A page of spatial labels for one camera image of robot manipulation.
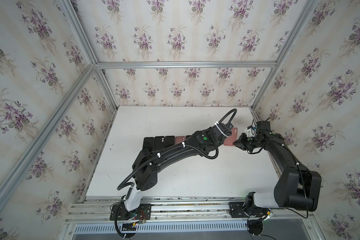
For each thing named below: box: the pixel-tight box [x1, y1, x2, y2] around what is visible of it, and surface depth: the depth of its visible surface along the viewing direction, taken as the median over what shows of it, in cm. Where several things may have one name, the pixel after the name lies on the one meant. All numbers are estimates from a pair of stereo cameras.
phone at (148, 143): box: [143, 137, 154, 153], surface depth 101 cm
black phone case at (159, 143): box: [153, 136, 165, 151], surface depth 103 cm
